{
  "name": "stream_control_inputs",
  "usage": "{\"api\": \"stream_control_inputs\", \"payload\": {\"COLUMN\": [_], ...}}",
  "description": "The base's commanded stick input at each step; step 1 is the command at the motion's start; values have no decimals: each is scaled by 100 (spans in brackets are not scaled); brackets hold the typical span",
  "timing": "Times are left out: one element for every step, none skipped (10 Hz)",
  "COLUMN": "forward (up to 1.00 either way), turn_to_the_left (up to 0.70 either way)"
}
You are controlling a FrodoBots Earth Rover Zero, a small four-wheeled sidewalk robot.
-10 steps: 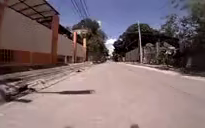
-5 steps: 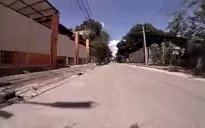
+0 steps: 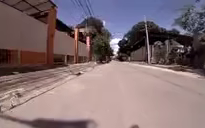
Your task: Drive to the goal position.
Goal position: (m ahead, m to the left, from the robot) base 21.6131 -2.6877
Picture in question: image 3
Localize overhead wires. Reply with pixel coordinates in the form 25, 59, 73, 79
69, 0, 96, 18

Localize dark group of trees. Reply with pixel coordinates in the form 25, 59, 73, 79
117, 20, 182, 56

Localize building with orange pillars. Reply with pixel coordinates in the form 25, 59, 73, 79
0, 0, 94, 70

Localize broken concrete pavement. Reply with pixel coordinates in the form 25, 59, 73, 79
0, 61, 98, 113

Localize grey walled building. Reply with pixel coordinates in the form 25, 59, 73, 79
129, 33, 195, 65

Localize vehicle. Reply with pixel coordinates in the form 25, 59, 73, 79
118, 53, 130, 62

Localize grey concrete road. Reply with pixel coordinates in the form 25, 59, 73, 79
0, 59, 205, 128

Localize pale roadside kerb strip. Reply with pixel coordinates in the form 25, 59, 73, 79
129, 60, 205, 82

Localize large leafy tree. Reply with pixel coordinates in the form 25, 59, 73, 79
173, 0, 205, 70

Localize green tree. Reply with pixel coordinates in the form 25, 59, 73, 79
77, 16, 115, 64

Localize pale utility pole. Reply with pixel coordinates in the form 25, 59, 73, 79
143, 14, 153, 65

